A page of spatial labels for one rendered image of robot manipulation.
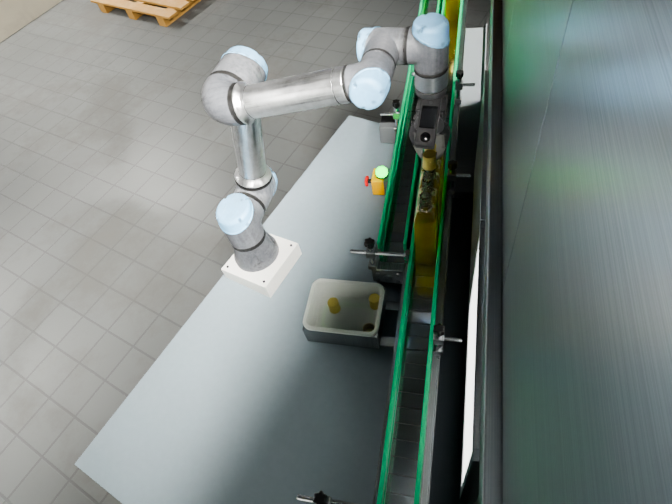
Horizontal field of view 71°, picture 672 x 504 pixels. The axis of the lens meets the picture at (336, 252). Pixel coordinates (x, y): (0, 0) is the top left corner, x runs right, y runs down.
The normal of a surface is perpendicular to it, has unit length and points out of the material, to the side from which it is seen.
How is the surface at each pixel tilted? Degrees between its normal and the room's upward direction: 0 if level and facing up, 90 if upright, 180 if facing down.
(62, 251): 0
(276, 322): 0
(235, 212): 7
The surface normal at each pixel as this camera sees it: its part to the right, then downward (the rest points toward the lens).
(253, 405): -0.16, -0.58
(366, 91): -0.25, 0.79
